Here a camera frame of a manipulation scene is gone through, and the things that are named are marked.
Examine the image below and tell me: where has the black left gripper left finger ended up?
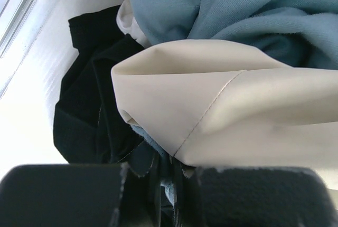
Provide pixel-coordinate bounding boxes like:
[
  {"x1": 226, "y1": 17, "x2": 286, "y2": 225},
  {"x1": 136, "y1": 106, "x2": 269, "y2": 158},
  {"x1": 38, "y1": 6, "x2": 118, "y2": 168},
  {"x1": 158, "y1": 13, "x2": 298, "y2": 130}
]
[{"x1": 1, "y1": 165, "x2": 124, "y2": 226}]

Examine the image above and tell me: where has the cream beige cloth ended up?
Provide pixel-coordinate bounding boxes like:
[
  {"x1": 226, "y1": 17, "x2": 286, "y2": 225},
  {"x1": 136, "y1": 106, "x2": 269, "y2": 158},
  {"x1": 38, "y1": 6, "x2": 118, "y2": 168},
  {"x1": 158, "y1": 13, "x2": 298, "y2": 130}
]
[{"x1": 87, "y1": 0, "x2": 338, "y2": 168}]

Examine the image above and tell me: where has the blue-grey cloth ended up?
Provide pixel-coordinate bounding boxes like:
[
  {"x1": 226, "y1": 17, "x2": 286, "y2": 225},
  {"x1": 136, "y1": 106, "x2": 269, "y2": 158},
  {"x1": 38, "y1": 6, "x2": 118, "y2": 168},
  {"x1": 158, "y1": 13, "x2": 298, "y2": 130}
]
[{"x1": 130, "y1": 0, "x2": 337, "y2": 69}]

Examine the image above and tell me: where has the black daisy print shirt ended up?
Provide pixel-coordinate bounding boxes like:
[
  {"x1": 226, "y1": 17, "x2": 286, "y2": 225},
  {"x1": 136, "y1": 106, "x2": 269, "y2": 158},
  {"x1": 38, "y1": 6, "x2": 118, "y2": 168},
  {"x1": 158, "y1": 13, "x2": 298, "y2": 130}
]
[{"x1": 53, "y1": 6, "x2": 201, "y2": 226}]

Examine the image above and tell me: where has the white cloth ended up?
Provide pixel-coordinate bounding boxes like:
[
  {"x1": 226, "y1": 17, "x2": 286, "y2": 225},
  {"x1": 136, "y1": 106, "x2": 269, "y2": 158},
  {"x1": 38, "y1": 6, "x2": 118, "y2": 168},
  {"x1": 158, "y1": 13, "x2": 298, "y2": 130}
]
[{"x1": 116, "y1": 0, "x2": 151, "y2": 49}]

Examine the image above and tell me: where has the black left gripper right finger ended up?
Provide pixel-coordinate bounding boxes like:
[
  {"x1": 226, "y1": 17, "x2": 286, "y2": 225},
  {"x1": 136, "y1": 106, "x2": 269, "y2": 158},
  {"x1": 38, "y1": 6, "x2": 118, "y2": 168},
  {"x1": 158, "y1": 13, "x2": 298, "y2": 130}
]
[{"x1": 182, "y1": 167, "x2": 335, "y2": 226}]

